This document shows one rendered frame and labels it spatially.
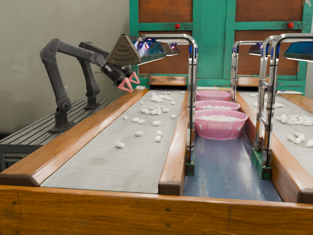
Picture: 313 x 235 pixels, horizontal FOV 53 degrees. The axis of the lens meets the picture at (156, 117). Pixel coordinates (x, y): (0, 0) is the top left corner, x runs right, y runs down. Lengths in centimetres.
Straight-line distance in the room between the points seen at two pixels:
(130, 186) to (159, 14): 190
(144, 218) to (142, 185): 8
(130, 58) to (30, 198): 42
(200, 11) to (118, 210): 195
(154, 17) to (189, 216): 197
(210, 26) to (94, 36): 142
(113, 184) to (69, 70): 283
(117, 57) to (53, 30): 287
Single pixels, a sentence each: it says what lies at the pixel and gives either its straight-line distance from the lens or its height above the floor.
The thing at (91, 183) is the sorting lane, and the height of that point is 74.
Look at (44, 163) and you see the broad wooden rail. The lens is 93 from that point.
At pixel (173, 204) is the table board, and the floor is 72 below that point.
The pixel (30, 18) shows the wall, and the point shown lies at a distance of 372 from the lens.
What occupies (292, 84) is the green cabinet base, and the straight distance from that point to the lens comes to 261.
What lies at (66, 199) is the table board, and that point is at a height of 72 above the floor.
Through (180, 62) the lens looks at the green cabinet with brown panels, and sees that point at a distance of 251.
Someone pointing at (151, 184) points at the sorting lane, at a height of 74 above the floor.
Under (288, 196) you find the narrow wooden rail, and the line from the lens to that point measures 88.
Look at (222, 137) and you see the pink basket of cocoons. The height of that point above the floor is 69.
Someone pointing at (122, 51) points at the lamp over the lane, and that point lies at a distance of 77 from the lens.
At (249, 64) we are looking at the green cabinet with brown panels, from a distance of 254.
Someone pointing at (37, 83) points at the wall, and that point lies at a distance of 372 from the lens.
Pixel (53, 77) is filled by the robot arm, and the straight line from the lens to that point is 164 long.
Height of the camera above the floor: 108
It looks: 13 degrees down
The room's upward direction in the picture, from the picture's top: straight up
